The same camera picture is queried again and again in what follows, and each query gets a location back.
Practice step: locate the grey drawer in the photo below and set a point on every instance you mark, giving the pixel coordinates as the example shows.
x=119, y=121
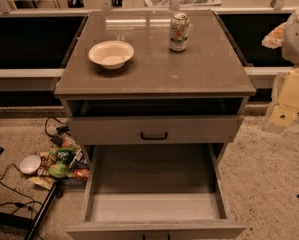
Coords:
x=154, y=192
x=154, y=129

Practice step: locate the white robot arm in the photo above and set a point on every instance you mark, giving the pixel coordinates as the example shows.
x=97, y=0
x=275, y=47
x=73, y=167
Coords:
x=284, y=107

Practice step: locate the grey three-drawer cabinet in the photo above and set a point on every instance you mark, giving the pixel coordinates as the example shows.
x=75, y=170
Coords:
x=207, y=79

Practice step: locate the white paper bowl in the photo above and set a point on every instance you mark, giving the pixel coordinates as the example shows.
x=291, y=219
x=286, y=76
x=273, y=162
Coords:
x=111, y=54

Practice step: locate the green white soda can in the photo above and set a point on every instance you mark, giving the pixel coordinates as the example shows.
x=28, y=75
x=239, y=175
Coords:
x=179, y=31

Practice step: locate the green chip bag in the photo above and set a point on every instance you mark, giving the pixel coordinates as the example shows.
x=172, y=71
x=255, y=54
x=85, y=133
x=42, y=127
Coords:
x=60, y=168

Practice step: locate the small white floor bowl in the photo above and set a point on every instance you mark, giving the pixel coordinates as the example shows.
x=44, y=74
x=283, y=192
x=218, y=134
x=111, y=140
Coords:
x=30, y=164

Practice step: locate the black stand base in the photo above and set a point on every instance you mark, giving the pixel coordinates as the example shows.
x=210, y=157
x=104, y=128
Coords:
x=30, y=225

